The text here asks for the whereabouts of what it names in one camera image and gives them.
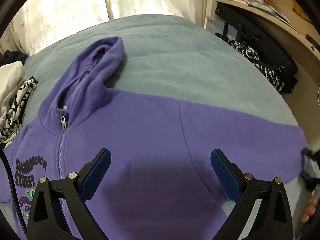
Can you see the purple zip hoodie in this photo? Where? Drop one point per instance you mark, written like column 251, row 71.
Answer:
column 157, row 180

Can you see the black white patterned folded garment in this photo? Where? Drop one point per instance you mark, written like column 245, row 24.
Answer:
column 13, row 122

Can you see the cream floral curtain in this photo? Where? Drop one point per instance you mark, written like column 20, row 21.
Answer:
column 40, row 23

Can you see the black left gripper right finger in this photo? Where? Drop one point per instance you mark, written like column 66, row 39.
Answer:
column 273, row 220

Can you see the grey-blue bed blanket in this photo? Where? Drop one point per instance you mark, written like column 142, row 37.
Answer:
column 167, row 56

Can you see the black clothes pile by shelf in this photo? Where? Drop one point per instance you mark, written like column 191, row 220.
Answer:
column 259, row 47

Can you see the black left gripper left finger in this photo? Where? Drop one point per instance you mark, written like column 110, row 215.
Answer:
column 46, row 218

